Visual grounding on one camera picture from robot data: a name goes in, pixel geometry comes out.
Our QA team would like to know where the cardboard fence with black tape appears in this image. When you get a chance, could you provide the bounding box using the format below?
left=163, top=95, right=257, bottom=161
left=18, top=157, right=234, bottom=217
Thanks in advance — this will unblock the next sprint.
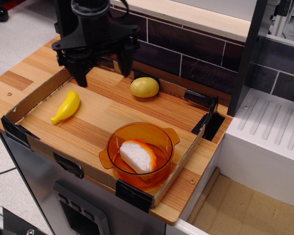
left=1, top=67, right=232, bottom=216

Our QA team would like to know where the black caster wheel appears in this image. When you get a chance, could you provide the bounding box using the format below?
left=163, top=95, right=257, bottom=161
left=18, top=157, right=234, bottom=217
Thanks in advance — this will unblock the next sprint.
left=0, top=6, right=9, bottom=22

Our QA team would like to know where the grey toy oven front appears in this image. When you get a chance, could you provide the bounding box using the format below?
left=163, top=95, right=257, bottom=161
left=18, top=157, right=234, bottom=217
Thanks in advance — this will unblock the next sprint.
left=53, top=182, right=111, bottom=235

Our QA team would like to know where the white toy sink drainboard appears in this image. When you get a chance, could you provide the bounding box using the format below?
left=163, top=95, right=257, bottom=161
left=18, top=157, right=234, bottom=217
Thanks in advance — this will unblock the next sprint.
left=218, top=89, right=294, bottom=206

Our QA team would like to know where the black vertical post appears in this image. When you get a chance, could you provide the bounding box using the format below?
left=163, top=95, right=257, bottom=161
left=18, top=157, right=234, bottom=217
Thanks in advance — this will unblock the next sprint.
left=227, top=0, right=268, bottom=117

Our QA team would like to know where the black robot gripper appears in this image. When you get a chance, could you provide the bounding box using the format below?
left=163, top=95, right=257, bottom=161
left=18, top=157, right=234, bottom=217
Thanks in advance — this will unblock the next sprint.
left=52, top=0, right=140, bottom=87

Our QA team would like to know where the yellow toy potato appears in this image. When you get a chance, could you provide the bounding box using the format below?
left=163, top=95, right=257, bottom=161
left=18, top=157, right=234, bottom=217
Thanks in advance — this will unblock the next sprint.
left=130, top=77, right=160, bottom=98

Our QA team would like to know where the yellow toy banana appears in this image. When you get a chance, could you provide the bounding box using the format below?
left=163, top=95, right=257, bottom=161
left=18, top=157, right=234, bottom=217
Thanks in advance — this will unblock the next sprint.
left=50, top=91, right=80, bottom=124

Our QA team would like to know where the orange transparent plastic pot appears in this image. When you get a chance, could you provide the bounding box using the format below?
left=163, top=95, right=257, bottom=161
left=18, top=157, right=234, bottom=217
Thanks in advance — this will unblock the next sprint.
left=99, top=122, right=180, bottom=188

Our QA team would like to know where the white orange toy sushi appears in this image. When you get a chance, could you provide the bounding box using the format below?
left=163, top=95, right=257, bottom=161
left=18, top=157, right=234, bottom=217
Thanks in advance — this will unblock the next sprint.
left=120, top=139, right=158, bottom=174

